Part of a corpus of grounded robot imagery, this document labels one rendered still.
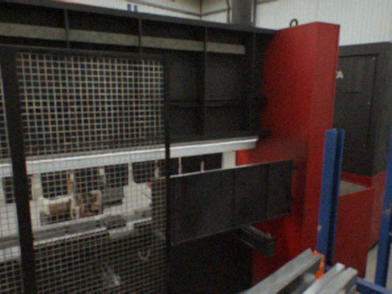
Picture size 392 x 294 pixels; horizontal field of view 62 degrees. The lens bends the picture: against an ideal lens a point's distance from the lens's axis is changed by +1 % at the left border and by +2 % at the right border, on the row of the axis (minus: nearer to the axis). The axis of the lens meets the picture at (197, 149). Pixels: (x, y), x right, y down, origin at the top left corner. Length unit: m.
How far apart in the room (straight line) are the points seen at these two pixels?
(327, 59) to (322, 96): 0.26
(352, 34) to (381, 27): 0.61
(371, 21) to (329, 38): 6.41
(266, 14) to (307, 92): 7.96
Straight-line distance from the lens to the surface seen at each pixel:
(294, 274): 0.72
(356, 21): 9.06
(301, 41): 2.53
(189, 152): 2.49
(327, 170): 0.89
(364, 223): 3.29
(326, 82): 2.55
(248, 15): 2.62
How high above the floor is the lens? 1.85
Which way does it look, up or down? 11 degrees down
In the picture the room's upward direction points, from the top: straight up
